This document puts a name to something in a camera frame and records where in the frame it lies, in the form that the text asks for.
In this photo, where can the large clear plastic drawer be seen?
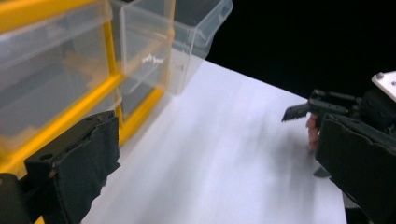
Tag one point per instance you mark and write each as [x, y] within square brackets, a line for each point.
[199, 28]

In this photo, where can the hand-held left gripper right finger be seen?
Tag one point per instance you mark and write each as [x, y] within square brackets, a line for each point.
[361, 165]

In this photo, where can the yellow plastic organizer cabinet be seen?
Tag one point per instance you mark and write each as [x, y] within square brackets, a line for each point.
[77, 105]

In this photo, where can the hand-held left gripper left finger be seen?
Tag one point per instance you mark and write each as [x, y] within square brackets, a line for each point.
[74, 168]

